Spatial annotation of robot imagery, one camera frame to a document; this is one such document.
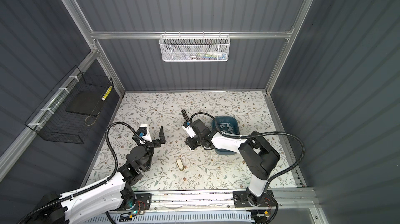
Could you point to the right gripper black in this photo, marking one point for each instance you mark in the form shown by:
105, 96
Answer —
189, 141

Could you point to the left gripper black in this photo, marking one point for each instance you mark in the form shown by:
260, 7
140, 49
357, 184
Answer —
161, 140

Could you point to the black stapler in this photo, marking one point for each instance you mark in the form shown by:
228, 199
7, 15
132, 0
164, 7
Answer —
186, 117

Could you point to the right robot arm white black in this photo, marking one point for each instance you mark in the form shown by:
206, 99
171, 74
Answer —
260, 157

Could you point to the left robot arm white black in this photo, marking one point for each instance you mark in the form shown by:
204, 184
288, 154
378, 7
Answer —
110, 193

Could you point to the staple strips in tray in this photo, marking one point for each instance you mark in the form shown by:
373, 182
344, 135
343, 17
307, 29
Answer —
226, 127

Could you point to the floral patterned table mat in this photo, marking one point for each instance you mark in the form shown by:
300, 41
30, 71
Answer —
202, 169

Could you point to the teal plastic tray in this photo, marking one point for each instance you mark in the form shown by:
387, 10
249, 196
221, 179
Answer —
225, 119

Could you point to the yellow marker pen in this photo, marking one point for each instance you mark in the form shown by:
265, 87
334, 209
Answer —
106, 94

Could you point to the black foam pad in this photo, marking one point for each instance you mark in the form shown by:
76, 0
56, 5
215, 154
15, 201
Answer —
86, 103

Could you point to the pens in white basket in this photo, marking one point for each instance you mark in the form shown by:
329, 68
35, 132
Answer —
215, 55

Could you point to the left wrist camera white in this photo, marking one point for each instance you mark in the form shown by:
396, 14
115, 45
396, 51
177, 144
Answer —
142, 131

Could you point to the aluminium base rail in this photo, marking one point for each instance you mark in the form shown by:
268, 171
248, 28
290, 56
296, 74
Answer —
200, 200

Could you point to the white wire mesh basket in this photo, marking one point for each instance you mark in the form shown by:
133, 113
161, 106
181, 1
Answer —
176, 47

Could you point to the black wire basket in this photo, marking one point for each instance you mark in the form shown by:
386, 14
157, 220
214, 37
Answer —
52, 123

